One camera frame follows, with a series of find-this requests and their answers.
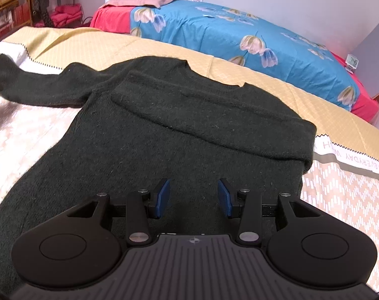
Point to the red clothes pile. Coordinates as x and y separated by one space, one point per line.
67 15

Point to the grey board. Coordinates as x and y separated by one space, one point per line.
374 59

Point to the dark hanging clothes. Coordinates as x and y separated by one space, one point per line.
44 0

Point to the dark green knit sweater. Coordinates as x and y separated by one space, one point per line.
177 150

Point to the blue floral quilt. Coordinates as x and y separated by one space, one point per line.
208 28

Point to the yellow patterned bed cover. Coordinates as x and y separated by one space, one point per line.
271 93

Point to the red bed sheet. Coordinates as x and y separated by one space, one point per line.
111 20

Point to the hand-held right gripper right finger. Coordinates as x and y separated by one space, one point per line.
225 197

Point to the small white clock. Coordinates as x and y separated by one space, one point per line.
352 62

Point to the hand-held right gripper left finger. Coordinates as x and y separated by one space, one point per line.
163 195

